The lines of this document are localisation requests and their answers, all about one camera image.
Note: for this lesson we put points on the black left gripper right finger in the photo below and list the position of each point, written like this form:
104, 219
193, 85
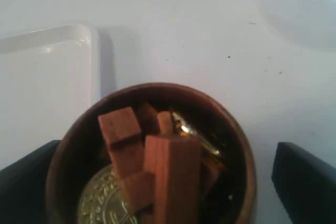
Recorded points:
304, 184

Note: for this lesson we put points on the wooden block pieces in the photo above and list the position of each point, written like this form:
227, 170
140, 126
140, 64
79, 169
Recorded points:
163, 176

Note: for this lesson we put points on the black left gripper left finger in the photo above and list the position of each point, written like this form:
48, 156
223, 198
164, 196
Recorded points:
23, 185

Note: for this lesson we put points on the brown wooden cup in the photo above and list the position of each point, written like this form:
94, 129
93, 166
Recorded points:
76, 158

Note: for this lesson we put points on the white rectangular tray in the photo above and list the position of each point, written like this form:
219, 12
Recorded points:
49, 77

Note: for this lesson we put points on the gold foil piece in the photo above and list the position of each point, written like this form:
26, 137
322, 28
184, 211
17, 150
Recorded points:
183, 127

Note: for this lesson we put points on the frosted plastic beaker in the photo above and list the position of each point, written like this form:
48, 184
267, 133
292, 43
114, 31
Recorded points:
308, 23

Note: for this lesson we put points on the gold coin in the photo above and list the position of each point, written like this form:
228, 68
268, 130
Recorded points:
101, 200

